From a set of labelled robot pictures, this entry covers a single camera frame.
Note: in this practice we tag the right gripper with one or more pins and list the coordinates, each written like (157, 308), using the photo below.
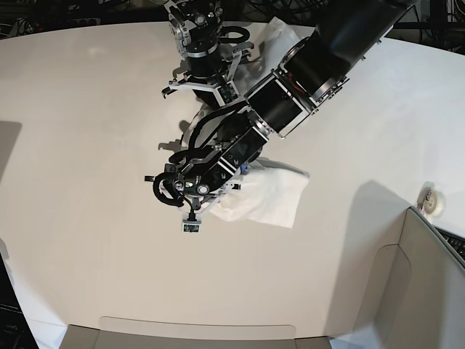
(208, 89)

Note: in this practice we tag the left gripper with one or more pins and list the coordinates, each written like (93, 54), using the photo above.
(194, 177)

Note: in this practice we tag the white printed t-shirt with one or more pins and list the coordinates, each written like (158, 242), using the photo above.
(270, 191)

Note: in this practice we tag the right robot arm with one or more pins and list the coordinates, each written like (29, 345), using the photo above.
(211, 51)

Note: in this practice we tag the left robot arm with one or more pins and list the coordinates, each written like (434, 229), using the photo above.
(238, 122)

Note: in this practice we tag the grey cardboard box bottom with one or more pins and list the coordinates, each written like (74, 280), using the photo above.
(115, 332)

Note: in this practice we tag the grey cardboard box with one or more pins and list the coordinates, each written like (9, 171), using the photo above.
(422, 303)
(115, 332)

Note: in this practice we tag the clear tape roll dispenser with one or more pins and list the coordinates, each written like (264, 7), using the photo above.
(431, 202)

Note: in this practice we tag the grey cardboard box right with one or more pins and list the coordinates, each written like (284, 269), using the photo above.
(422, 303)

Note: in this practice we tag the black keyboard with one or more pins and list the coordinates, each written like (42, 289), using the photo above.
(454, 241)

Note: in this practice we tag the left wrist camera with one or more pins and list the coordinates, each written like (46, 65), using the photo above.
(191, 224)

